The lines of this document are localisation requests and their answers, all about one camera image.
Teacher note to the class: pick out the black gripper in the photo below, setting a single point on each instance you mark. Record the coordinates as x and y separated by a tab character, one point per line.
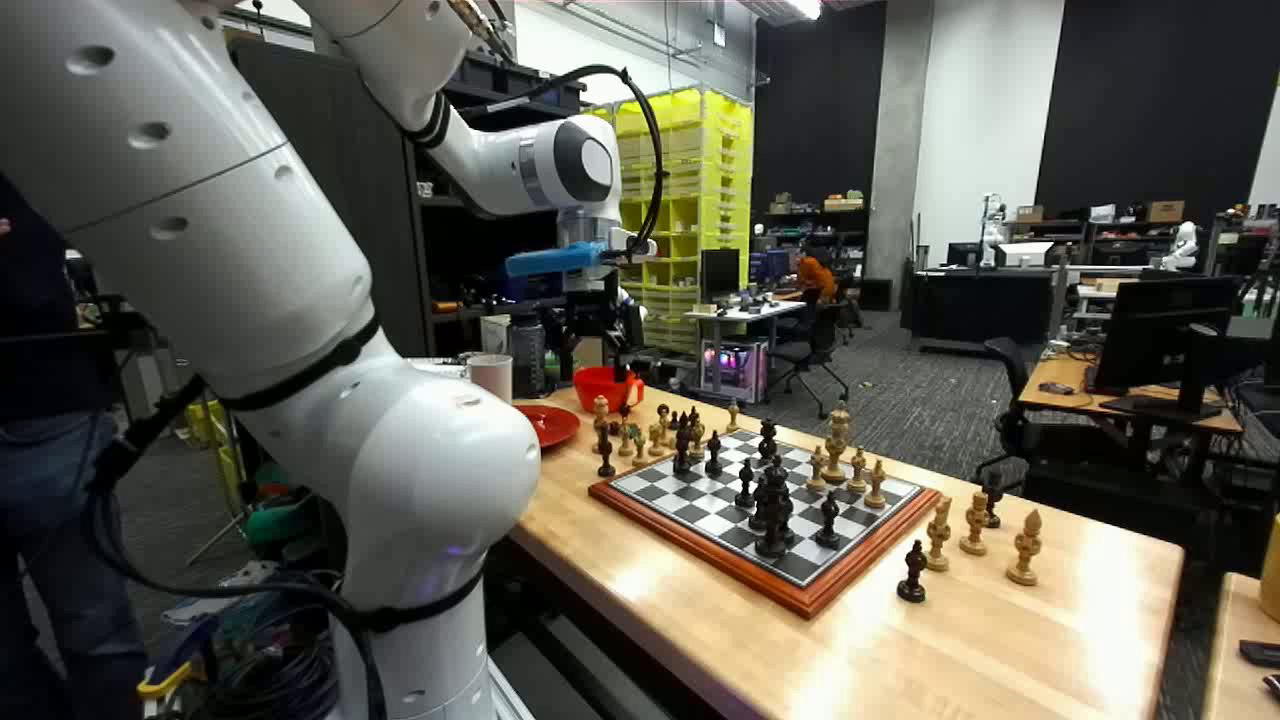
601	303

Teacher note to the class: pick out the small black monitor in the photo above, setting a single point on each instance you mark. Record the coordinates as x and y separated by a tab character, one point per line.
720	275

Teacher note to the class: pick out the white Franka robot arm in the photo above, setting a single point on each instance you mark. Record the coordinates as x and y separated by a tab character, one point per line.
202	203

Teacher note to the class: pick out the light wooden chess piece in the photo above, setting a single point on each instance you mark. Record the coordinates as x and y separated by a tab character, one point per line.
661	430
813	470
858	472
601	409
876	486
939	535
732	416
631	443
698	430
973	522
1024	546

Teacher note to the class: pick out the black computer monitor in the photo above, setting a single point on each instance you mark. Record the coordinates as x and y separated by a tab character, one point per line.
1162	326

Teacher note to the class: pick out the yellow storage bin rack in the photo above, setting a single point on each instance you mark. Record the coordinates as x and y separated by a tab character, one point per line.
695	203

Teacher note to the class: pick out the yellow object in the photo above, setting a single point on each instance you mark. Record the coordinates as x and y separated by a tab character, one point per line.
215	444

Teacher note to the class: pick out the black office chair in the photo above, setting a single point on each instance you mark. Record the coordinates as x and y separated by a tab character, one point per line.
1064	454

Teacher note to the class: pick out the wooden office desk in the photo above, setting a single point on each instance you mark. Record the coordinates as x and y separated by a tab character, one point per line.
1064	380

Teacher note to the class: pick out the purple lit box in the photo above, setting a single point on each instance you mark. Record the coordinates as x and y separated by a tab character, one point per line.
732	371

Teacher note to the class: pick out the wooden side table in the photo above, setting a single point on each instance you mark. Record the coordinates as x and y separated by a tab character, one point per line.
1233	626

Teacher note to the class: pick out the dark bottle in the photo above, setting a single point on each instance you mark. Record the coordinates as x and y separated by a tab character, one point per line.
529	352

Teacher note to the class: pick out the black low cabinet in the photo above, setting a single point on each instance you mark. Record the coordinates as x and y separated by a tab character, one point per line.
980	307

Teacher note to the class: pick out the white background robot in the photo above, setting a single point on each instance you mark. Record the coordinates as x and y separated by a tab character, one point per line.
1183	244

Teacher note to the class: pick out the dark wooden chess piece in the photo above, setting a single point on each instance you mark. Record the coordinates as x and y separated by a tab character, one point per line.
767	443
607	454
779	522
713	456
760	498
746	486
682	444
830	517
989	503
913	570

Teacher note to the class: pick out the dark shelf unit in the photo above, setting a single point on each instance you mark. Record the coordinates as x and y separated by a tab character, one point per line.
322	243

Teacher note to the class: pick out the ceiling light fixture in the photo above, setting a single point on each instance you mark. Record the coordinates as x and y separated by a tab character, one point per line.
803	11

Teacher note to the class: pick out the white container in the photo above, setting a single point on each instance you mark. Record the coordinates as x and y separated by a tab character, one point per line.
491	374

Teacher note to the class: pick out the white background table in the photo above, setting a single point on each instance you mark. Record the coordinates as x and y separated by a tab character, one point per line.
746	310

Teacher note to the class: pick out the red plastic mug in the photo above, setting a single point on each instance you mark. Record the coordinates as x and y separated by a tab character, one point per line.
607	388

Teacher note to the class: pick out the green object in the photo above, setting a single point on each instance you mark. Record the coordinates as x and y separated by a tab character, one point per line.
282	527

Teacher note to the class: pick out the background storage shelf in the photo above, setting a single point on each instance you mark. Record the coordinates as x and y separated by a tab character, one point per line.
817	223

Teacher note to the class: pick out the person in dark shirt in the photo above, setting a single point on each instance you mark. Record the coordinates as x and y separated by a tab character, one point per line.
40	535

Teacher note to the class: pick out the person in orange shirt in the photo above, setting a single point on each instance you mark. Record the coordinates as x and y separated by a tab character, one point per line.
813	280

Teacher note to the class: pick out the wooden framed chess board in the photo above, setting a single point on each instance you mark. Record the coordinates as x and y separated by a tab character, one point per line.
695	513

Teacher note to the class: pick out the tall light wooden king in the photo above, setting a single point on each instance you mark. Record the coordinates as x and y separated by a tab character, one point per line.
837	444

